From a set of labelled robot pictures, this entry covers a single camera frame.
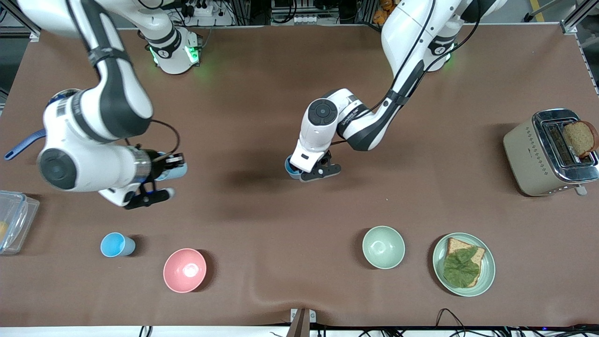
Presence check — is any blue cup holding paper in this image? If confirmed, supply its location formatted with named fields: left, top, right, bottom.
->
left=156, top=151, right=188, bottom=181

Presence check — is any pale green bowl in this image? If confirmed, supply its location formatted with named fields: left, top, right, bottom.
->
left=362, top=226, right=406, bottom=270

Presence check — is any pink bowl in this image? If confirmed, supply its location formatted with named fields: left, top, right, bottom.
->
left=163, top=248, right=207, bottom=294

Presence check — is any glass lid with blue knob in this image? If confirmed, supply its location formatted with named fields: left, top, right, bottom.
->
left=49, top=88, right=81, bottom=107

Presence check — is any white terminal block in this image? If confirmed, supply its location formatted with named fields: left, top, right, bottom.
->
left=270, top=13, right=319, bottom=26

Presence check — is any clear plastic container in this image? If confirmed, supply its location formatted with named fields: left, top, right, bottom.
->
left=0, top=190, right=41, bottom=256

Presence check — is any white power strip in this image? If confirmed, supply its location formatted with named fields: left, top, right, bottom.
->
left=180, top=0, right=234, bottom=27

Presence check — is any brown bread slice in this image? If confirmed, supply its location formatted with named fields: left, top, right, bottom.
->
left=444, top=237, right=486, bottom=288

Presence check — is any bag of orange buns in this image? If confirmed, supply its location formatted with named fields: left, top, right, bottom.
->
left=373, top=0, right=398, bottom=26

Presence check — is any pale green plate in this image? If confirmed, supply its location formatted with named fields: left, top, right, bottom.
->
left=432, top=233, right=496, bottom=297

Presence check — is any green lettuce leaf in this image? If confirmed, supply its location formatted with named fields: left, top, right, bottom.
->
left=443, top=247, right=482, bottom=287

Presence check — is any beige and chrome toaster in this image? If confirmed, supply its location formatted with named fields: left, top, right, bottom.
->
left=503, top=109, right=599, bottom=197

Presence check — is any toast slice in toaster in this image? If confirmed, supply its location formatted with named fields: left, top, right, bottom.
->
left=562, top=120, right=599, bottom=158

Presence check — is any black saucepan with blue handle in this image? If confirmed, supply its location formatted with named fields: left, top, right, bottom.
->
left=4, top=88, right=81, bottom=161

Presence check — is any grey metal mount bracket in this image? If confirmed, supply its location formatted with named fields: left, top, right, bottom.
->
left=290, top=308, right=317, bottom=324

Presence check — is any aluminium frame profile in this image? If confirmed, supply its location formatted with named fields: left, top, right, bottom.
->
left=0, top=0, right=42, bottom=43
left=560, top=0, right=599, bottom=36

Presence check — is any black looped cable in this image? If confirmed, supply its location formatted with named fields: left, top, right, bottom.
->
left=435, top=308, right=471, bottom=337

